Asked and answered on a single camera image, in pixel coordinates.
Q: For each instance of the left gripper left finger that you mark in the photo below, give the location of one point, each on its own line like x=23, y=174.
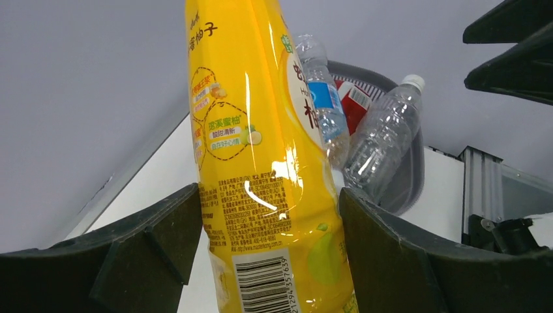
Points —
x=139, y=263

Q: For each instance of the clear bottle blue label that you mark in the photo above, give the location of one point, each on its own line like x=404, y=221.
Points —
x=331, y=117

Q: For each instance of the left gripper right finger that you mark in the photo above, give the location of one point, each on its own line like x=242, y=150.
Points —
x=397, y=266

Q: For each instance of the aluminium frame rail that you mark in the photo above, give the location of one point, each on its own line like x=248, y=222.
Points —
x=467, y=195

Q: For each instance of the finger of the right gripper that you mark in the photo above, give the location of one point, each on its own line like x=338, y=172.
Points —
x=525, y=70

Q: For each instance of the yellow juice bottle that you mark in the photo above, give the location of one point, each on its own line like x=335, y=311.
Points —
x=268, y=198

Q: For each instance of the amber tea bottle red label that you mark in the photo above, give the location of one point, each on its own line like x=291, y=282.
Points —
x=355, y=103

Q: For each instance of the grey mesh waste bin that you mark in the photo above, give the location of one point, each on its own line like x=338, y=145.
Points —
x=407, y=184

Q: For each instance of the clear crushed bottle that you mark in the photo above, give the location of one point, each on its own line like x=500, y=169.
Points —
x=383, y=137

